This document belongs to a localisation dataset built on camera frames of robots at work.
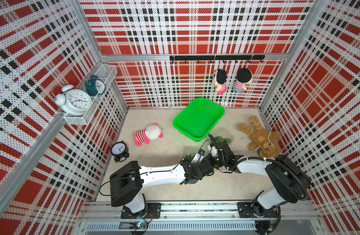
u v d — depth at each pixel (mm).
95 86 717
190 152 934
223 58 893
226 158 706
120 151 932
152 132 985
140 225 694
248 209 737
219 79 940
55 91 583
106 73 902
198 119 1140
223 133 985
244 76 933
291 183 443
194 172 609
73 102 618
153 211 737
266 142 889
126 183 425
